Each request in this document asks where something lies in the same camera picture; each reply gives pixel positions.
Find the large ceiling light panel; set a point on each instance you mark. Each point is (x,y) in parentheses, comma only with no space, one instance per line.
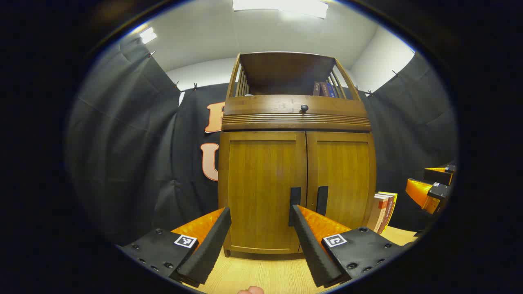
(282,6)

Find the small ceiling light panel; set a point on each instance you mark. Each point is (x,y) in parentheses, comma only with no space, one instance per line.
(148,35)

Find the white and brown book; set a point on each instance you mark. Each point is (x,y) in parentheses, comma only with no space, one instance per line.
(386,214)

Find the wooden drawer with black knob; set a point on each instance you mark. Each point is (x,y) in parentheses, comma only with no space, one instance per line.
(265,108)

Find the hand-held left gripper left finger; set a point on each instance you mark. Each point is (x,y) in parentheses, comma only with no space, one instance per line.
(208,249)

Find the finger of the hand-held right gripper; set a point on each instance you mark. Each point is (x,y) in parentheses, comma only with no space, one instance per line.
(437,175)
(421,192)

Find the wooden cabinet door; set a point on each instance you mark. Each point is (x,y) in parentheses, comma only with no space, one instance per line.
(347,175)
(261,183)

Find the white book with orange label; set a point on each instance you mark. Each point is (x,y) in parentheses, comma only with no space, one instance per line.
(376,212)

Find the blue book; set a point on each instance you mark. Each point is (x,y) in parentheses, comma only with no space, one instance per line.
(331,90)

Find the wooden double-door shoe cabinet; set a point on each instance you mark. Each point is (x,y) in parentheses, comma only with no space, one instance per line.
(286,69)

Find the yellow book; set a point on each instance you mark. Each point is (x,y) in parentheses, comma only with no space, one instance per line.
(393,202)

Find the black backdrop cloth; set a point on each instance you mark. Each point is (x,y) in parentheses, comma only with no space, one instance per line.
(122,163)

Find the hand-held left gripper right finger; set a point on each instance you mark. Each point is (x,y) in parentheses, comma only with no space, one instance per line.
(310,249)

